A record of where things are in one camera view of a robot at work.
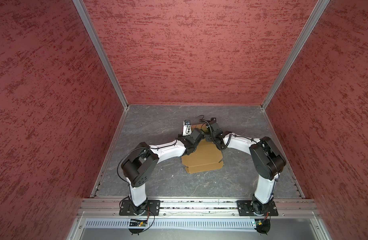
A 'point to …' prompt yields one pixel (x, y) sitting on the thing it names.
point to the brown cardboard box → (207, 156)
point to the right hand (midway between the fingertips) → (208, 137)
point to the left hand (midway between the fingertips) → (185, 135)
